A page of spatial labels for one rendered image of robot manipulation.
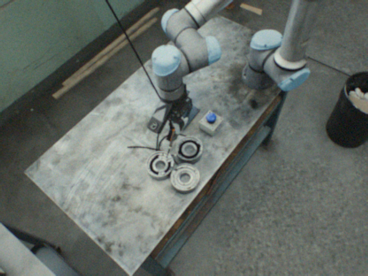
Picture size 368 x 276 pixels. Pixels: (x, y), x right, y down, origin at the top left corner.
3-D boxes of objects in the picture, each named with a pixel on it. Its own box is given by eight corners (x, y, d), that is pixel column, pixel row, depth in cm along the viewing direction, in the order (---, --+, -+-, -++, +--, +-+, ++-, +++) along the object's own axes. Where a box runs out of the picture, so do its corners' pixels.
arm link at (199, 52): (203, 21, 83) (169, 35, 81) (224, 44, 78) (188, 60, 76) (203, 42, 90) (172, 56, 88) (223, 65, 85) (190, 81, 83)
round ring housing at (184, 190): (204, 187, 107) (203, 183, 103) (177, 198, 106) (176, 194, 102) (193, 164, 112) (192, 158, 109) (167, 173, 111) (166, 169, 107)
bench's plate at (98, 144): (132, 277, 95) (130, 276, 93) (26, 173, 117) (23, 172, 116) (307, 57, 138) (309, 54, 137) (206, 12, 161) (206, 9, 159)
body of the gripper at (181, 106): (193, 109, 99) (191, 85, 89) (177, 127, 96) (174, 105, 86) (175, 99, 102) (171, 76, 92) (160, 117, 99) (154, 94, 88)
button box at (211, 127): (213, 137, 118) (213, 130, 114) (199, 127, 120) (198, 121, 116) (225, 123, 121) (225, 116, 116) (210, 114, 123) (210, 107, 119)
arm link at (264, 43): (265, 46, 128) (271, 20, 116) (285, 66, 121) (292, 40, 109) (242, 57, 125) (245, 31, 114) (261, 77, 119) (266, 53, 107)
